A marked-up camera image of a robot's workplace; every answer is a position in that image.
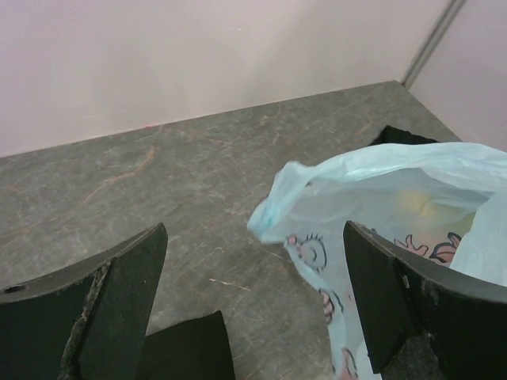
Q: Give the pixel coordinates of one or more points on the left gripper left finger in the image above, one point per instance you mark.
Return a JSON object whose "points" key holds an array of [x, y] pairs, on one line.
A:
{"points": [[87, 320]]}

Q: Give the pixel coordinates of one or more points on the black cloth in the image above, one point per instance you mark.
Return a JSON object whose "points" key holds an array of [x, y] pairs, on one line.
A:
{"points": [[195, 349], [393, 135]]}

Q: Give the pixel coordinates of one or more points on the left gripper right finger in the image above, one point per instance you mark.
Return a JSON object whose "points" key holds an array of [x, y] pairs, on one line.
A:
{"points": [[421, 320]]}

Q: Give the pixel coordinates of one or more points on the light blue plastic bag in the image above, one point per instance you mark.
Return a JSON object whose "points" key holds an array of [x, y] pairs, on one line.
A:
{"points": [[308, 206]]}

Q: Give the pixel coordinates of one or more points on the right black cloth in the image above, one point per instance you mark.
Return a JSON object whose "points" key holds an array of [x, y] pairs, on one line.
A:
{"points": [[393, 135]]}

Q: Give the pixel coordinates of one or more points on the right aluminium corner post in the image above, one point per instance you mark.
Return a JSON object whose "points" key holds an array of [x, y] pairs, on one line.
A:
{"points": [[430, 43]]}

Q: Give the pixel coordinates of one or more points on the yellow mango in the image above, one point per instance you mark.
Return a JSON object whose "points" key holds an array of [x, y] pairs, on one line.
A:
{"points": [[415, 204]]}

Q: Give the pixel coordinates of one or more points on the left black cloth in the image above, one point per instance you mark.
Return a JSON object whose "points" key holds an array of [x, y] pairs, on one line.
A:
{"points": [[195, 349]]}

